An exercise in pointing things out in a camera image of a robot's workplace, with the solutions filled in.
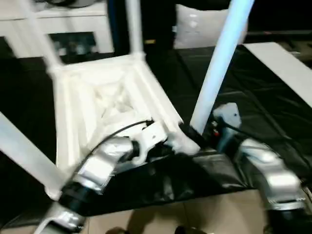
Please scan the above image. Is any white plastic table top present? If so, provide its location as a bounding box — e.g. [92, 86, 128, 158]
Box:
[45, 52, 202, 199]

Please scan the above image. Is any black work mat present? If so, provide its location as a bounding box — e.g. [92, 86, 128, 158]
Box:
[0, 45, 312, 225]

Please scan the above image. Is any white flat board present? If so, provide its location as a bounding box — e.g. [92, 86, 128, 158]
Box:
[243, 41, 312, 109]

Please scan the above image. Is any grey cushion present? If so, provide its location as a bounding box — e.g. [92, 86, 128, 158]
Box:
[173, 3, 249, 49]

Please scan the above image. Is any tall black cabinet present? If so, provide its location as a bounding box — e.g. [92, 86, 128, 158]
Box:
[108, 0, 178, 51]

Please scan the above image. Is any white cabinet with glass doors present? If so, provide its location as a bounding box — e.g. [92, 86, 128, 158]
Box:
[0, 0, 115, 59]

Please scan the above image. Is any round grey appliance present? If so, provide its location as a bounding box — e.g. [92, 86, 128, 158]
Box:
[46, 0, 96, 8]

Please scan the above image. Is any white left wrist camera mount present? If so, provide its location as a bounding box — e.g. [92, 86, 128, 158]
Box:
[133, 120, 169, 164]

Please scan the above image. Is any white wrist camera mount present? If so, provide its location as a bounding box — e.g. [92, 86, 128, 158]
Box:
[133, 120, 169, 164]
[213, 102, 242, 152]

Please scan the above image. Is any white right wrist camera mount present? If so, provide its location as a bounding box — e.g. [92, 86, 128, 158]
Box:
[213, 102, 242, 152]

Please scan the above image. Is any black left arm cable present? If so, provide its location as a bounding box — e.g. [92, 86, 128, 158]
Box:
[80, 118, 154, 171]

